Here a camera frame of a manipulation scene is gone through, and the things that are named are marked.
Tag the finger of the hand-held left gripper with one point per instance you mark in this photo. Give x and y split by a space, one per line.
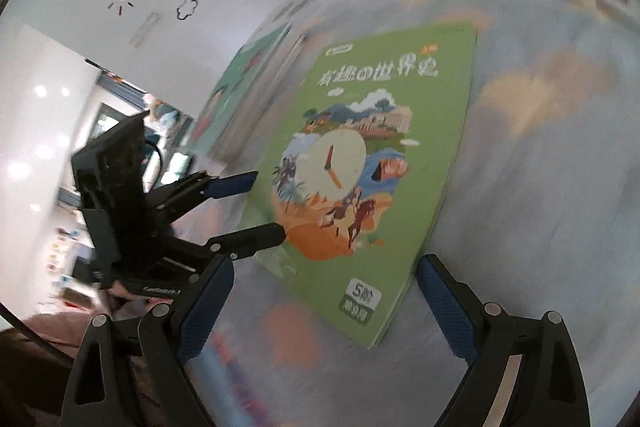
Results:
260 236
230 184

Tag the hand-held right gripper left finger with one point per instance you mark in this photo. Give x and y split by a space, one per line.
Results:
205 307

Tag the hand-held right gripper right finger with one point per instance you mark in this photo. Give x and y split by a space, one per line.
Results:
445 302

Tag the green clock cover book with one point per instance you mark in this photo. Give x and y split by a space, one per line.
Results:
400 147

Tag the teal cover book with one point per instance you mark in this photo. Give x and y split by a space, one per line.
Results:
240 77

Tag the black outline cloud sticker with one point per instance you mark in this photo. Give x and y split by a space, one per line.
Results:
178 13

